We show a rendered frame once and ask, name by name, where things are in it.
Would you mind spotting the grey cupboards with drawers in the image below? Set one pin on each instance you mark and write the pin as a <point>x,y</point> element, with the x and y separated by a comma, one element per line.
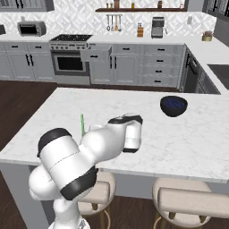
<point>143,65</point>

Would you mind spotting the green straw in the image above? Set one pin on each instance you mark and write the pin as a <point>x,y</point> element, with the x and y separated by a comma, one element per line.
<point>82,125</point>

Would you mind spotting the brown jar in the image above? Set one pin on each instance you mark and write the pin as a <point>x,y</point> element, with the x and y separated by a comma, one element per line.
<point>116,4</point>

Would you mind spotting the black dishwasher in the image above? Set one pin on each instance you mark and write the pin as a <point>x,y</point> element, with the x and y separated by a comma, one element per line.
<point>190,73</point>

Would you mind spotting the grey wall cupboards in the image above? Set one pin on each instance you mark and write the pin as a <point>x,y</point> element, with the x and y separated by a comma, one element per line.
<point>27,5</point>

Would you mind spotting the dark wooden wall shelf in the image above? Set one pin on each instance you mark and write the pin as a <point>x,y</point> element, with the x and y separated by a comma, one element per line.
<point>140,10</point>

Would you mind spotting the potted plant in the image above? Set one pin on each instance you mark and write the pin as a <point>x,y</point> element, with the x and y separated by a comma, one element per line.
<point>207,36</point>

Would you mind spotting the yellow bottle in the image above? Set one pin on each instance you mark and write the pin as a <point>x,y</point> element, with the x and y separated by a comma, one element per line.
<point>133,5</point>

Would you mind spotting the beige round bar stool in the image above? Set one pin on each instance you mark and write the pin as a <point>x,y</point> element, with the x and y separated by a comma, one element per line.
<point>184,202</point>
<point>103,193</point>

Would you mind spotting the wooden knife block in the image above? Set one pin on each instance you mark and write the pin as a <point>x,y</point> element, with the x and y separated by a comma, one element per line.
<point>140,31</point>

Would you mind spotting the grey base cupboard run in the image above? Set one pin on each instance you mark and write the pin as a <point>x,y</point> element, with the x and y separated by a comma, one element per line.
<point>21,61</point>

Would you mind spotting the dark sink basin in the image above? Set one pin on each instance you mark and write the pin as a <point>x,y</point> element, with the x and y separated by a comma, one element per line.
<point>220,73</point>

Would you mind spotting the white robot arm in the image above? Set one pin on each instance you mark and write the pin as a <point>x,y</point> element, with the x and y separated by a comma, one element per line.
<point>68,161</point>

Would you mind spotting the open grey drawer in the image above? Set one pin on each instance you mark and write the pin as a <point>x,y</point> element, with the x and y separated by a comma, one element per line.
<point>97,53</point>

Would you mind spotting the black small appliance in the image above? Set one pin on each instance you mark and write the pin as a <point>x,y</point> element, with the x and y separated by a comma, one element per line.
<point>2,29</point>

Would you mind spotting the steel oven with hob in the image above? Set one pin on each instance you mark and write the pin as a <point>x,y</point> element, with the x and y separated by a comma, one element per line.
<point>70,62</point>

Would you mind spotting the rail with hanging tools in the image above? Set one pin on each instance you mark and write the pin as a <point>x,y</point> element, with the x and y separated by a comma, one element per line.
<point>114,22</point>

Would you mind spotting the white wall socket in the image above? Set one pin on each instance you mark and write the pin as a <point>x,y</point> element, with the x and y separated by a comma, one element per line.
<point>189,20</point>

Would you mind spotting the small brown bottle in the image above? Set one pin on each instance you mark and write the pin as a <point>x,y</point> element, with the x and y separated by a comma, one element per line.
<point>159,4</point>

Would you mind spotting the dark glass wall cupboard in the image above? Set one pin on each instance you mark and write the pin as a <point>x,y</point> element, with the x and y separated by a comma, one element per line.
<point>216,9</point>

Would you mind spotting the silver coffee machine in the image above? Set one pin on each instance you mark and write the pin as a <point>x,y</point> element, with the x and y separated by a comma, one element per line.
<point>157,27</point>

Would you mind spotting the dark blue bowl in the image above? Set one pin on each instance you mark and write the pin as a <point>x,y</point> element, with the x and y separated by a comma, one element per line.
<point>173,106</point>

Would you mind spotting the silver toaster oven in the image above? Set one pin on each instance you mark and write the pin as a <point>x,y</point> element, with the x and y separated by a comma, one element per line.
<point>31,28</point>

